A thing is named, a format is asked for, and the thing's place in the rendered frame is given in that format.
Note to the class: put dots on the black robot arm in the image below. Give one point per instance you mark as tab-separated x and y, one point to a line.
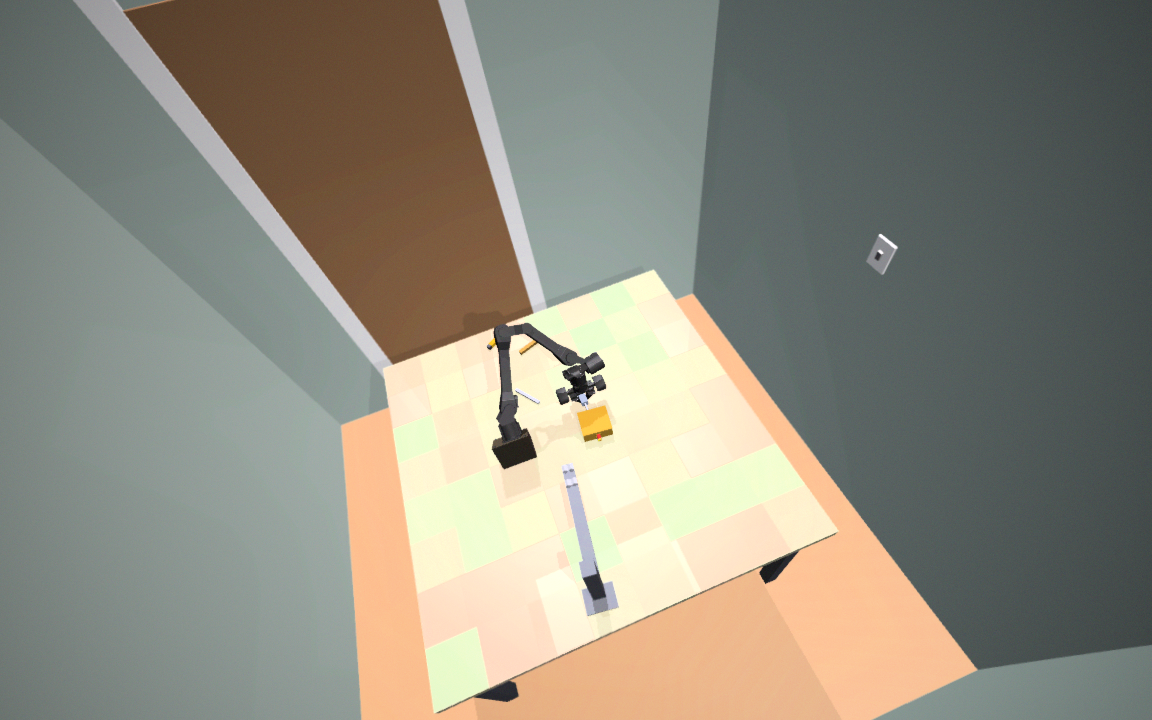
509	428

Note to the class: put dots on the yellow block with round hole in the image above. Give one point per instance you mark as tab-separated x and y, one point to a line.
593	422

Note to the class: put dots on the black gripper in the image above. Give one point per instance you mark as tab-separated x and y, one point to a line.
587	387

